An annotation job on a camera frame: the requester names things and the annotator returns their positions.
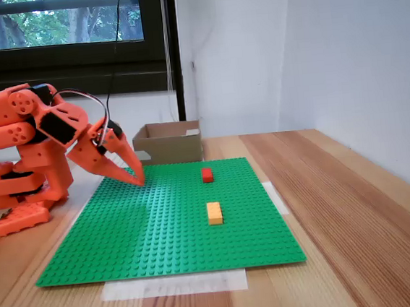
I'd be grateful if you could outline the yellow lego block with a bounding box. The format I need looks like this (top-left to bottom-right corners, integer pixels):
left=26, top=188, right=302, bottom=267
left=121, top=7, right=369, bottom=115
left=205, top=201, right=225, bottom=227

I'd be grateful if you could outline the open cardboard box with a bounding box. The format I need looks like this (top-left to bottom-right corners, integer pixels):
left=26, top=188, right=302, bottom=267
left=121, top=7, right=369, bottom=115
left=130, top=118, right=205, bottom=169

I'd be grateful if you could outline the red lego block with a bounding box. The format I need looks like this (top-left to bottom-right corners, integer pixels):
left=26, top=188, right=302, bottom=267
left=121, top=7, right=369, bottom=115
left=200, top=167, right=215, bottom=184

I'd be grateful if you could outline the green lego baseplate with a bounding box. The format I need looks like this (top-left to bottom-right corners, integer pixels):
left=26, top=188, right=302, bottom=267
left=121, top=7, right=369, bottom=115
left=25, top=150, right=308, bottom=290

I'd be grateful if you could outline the black vertical stand pole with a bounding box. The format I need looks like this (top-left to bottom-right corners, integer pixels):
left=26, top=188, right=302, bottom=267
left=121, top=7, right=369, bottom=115
left=159, top=0, right=189, bottom=124

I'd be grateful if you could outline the wide translucent tape strip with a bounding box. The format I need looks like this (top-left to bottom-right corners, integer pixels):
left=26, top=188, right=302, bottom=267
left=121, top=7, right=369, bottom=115
left=100, top=267, right=249, bottom=305

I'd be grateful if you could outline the black window frame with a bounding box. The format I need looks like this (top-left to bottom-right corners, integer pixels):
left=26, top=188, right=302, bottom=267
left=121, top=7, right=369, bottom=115
left=0, top=0, right=185, bottom=108

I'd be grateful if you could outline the black hanging cable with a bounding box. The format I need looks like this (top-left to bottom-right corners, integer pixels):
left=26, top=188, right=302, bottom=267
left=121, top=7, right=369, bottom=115
left=96, top=0, right=138, bottom=117

